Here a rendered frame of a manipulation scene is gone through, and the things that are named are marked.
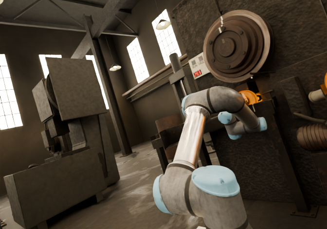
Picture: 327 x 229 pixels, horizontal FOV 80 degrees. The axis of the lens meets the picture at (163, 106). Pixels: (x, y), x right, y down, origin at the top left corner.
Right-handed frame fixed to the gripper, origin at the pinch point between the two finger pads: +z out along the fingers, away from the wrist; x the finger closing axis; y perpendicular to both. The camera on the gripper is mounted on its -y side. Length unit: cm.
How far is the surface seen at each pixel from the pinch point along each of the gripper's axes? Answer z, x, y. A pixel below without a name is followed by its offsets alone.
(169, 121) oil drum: 142, 233, -32
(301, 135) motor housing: -26.1, -30.2, -20.3
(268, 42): 2.6, -27.6, 27.7
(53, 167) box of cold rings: -77, 228, 12
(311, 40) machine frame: 15.5, -44.3, 16.6
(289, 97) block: -6.8, -27.3, -5.9
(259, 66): -0.2, -17.7, 16.9
